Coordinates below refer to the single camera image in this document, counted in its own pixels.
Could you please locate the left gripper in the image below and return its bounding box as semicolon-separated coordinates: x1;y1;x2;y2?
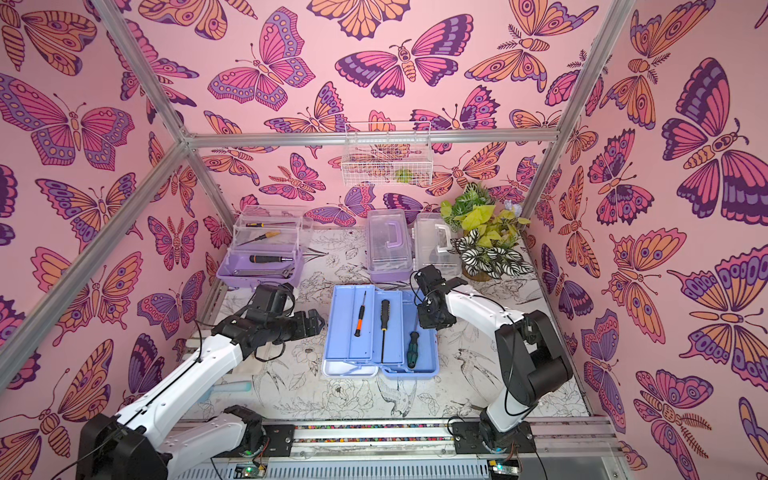
268;308;327;344

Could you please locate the purple toolbox clear lid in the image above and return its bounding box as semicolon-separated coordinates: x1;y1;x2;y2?
366;209;413;283

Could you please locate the white toolbox clear lid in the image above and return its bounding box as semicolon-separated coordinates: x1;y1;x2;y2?
412;212;462;279

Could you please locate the blue toolbox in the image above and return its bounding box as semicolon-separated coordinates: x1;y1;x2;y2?
322;284;440;380

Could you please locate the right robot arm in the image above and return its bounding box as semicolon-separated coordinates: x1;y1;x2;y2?
412;265;573;451

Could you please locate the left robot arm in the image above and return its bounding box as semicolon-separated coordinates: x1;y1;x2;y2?
75;284;326;479

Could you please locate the black yellow screwdriver in blue box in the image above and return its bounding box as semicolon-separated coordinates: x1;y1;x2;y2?
380;299;390;363

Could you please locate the green black screwdriver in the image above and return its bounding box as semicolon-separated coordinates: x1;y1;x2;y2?
406;320;420;370

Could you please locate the potted leafy plant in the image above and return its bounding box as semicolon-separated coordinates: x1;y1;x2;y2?
440;183;534;280

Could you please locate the small orange black screwdriver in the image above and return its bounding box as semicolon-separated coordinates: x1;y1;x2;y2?
353;291;367;338

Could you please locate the white wire basket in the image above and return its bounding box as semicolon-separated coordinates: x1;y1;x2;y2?
339;120;434;187

